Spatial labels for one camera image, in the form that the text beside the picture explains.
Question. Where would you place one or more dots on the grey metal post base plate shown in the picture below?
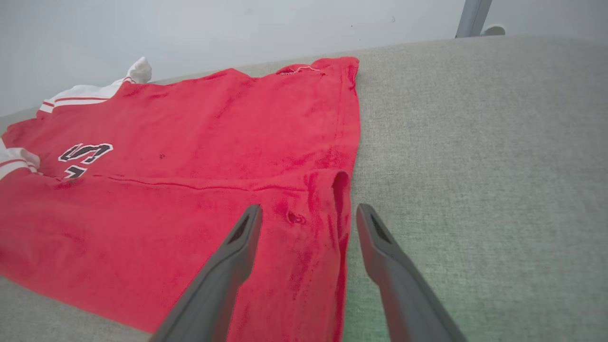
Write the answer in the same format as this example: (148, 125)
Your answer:
(494, 30)

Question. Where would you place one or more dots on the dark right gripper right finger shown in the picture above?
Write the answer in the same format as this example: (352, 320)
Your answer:
(408, 294)

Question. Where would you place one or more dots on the grey metal post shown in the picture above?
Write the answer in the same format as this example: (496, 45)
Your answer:
(472, 16)

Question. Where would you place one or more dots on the grey fabric sofa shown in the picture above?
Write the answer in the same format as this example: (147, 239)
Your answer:
(475, 166)

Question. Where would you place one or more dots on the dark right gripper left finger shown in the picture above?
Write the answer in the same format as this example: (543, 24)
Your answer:
(218, 289)

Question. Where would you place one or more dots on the red and white garment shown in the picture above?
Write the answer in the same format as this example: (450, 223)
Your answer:
(190, 142)

